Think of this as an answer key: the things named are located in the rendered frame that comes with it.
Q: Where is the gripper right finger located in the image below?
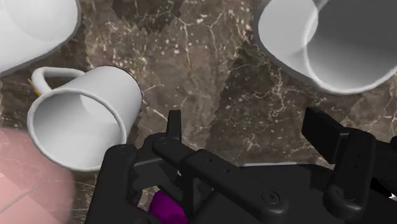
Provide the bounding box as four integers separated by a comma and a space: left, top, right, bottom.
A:
302, 106, 397, 221

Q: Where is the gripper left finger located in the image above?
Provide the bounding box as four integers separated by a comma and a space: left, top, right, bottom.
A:
85, 109, 290, 224

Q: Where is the purple object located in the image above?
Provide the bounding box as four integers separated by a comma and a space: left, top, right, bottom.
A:
148, 190, 190, 224

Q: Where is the large white cup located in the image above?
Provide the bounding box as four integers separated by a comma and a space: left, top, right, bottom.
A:
252, 0, 397, 95
0, 0, 82, 78

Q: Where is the pink round object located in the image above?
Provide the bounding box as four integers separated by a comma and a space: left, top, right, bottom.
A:
0, 127, 77, 224

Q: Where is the white mug with handle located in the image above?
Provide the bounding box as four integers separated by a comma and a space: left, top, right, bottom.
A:
26, 65, 143, 172

